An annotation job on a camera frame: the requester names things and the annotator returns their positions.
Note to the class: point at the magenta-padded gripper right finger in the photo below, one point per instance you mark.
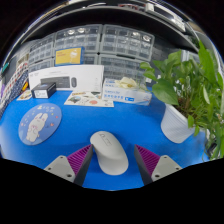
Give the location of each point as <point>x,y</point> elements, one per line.
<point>165,166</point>

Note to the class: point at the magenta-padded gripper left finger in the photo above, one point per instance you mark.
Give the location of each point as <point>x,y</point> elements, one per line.
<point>59,166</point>

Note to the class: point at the light grey computer mouse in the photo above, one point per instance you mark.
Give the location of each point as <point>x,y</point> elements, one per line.
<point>109,153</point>

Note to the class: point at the white plant pot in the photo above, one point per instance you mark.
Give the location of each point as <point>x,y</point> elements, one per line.
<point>175,125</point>

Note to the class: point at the large sticker sheet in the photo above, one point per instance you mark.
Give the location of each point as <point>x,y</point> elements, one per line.
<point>88,99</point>

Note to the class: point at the small black box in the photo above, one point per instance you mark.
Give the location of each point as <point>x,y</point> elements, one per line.
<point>43,90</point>

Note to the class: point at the small sticker sheet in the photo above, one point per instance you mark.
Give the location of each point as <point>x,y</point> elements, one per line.
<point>24,95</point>

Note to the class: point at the green leafy plant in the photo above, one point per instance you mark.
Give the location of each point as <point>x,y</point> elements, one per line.
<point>196,90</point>

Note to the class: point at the white blue glove box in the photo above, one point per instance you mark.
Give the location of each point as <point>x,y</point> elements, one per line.
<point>125,94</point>

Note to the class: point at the navy polka dot fabric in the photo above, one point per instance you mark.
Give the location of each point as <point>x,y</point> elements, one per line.
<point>11,96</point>

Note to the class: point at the white keyboard packaging box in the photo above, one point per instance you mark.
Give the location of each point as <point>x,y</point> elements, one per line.
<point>86,75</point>

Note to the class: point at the red white checkered fabric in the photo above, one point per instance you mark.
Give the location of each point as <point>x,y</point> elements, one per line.
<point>18,75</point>

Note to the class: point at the yellow blue-framed card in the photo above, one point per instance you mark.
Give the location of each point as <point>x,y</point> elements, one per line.
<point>68,56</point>

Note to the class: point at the tall grey drawer cabinet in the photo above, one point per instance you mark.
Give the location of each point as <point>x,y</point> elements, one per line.
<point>128,41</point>
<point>78,38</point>
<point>41,48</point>

